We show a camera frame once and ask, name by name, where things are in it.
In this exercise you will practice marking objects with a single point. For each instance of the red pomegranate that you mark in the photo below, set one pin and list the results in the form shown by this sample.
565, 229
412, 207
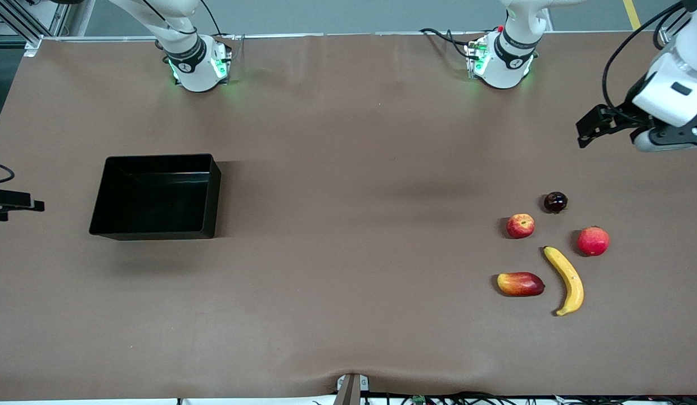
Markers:
593, 242

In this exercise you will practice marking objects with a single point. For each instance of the dark red plum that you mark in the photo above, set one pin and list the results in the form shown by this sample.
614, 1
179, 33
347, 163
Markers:
555, 202

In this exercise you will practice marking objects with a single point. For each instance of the yellow banana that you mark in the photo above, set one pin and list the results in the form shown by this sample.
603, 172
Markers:
570, 278

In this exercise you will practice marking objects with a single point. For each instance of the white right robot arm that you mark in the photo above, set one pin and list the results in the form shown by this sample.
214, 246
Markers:
185, 50

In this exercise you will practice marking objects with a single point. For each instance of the table edge camera mount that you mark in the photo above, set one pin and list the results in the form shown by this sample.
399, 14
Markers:
352, 389

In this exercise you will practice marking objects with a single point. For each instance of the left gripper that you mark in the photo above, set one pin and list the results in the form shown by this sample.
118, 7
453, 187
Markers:
627, 112

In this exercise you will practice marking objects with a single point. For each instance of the red yellow apple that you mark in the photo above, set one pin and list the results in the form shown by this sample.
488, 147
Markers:
520, 226

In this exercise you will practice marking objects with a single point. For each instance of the black plastic box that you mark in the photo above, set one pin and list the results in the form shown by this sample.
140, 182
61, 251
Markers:
157, 202

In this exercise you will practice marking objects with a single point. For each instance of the red yellow mango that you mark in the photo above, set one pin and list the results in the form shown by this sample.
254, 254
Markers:
520, 284

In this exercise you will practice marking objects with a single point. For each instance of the aluminium frame profile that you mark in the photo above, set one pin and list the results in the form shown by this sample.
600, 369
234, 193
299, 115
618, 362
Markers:
22, 22

